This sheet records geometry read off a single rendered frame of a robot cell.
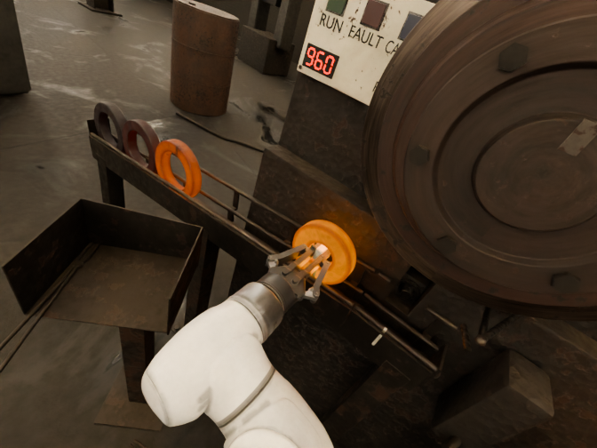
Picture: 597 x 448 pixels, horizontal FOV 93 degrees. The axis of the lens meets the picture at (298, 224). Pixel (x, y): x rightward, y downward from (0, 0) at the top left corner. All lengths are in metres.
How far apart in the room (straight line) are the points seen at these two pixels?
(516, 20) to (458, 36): 0.06
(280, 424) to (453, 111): 0.41
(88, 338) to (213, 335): 1.00
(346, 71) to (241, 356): 0.55
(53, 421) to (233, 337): 0.92
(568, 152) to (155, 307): 0.69
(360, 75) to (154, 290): 0.63
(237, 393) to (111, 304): 0.38
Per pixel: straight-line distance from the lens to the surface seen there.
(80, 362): 1.35
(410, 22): 0.62
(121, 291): 0.73
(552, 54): 0.38
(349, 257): 0.61
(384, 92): 0.49
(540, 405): 0.68
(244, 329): 0.44
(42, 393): 1.33
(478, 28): 0.45
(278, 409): 0.43
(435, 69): 0.44
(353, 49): 0.66
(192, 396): 0.41
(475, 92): 0.38
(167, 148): 0.94
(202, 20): 3.06
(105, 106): 1.21
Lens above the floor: 1.18
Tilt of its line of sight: 36 degrees down
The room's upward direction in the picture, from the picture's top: 22 degrees clockwise
